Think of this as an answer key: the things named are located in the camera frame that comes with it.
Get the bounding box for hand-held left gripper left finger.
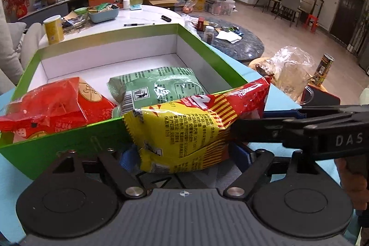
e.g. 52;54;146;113
53;145;146;198

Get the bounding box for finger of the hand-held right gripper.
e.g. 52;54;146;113
230;117;289;145
263;108;310;120

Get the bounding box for red biscuit bag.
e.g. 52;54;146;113
0;77;117;146

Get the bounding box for red stool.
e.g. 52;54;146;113
306;14;319;33

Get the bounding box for jar with white lid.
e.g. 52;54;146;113
202;26;215;44

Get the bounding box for crumpled clear plastic bag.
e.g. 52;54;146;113
261;46;316;104

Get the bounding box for clear storage boxes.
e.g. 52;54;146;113
205;0;235;16

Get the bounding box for yellow red snack bag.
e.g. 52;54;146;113
123;75;273;174

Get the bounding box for clear bag on table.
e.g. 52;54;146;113
183;14;202;39

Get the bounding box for person's right hand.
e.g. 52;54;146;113
335;158;369;212

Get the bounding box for beige sofa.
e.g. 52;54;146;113
0;0;44;86

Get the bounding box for yellow canister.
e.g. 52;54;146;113
43;15;65;45

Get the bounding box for dark door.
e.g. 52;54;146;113
329;0;365;46

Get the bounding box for yellow carton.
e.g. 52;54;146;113
190;0;206;13

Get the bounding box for round wooden stool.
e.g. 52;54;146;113
248;57;327;92

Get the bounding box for white round table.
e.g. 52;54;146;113
37;4;202;51

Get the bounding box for green snack bag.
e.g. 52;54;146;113
107;67;208;120

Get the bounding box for grey-blue tray basket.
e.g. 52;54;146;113
87;6;120;23

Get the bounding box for dark marble round table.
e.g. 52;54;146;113
184;17;265;63

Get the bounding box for black yellow drink can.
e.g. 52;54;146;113
314;54;335;87

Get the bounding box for white paper sheet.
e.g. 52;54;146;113
215;30;243;44

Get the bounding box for plastic bag of fruit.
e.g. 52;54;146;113
182;0;201;14

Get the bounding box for dark snack wrappers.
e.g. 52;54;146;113
62;11;87;33

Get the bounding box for open cardboard box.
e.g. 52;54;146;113
143;0;181;11

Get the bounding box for green gift box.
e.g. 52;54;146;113
0;24;249;181

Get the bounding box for grey television cabinet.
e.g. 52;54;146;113
17;0;201;30

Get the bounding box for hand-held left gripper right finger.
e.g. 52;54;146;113
223;143;318;198

